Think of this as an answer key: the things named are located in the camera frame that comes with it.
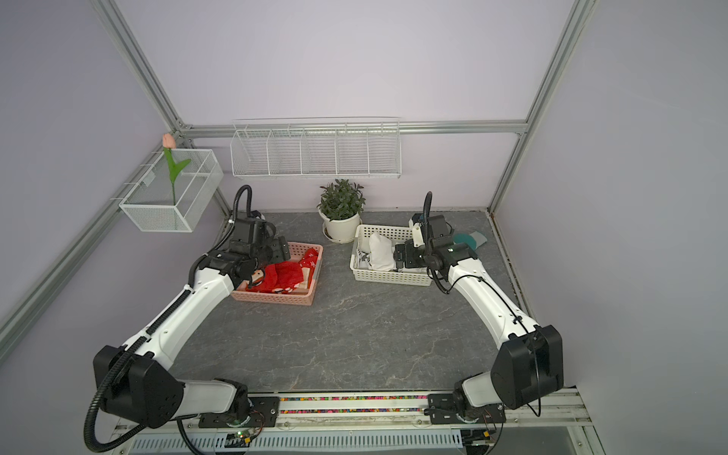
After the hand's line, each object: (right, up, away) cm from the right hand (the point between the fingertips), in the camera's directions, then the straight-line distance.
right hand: (408, 251), depth 84 cm
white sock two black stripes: (-8, -1, +17) cm, 18 cm away
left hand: (-39, +1, -2) cm, 39 cm away
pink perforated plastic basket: (-33, -15, +5) cm, 36 cm away
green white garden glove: (+27, +3, +22) cm, 35 cm away
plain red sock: (-42, -9, +11) cm, 44 cm away
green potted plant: (-22, +15, +15) cm, 31 cm away
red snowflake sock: (-33, -4, +15) cm, 36 cm away
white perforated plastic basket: (-1, +5, +24) cm, 24 cm away
